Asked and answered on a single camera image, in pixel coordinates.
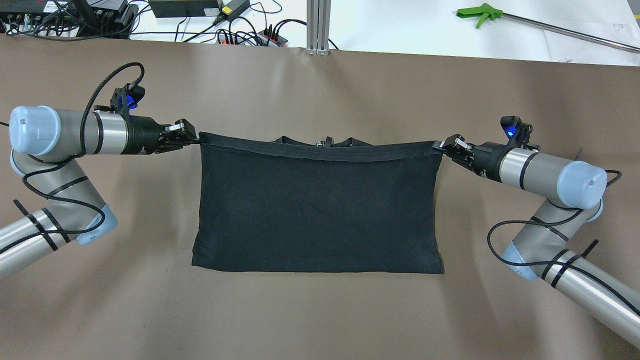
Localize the red black usb hub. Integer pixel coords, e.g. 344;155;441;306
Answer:
214;29;290;48

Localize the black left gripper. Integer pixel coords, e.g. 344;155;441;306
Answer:
125;116;201;155

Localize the green handled grabber tool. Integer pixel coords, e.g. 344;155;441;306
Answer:
455;2;640;55

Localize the black t-shirt with logo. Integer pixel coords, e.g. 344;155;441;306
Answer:
191;132;444;274

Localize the black power adapter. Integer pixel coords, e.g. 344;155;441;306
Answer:
148;0;224;19

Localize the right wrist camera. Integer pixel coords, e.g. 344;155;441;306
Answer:
500;115;540;152

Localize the aluminium frame post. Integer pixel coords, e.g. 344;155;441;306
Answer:
306;0;332;57

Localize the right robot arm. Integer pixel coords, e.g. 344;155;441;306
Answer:
433;129;640;346

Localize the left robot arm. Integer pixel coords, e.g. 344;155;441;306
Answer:
0;105;200;279

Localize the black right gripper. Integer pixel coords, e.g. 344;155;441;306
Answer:
432;134;506;183

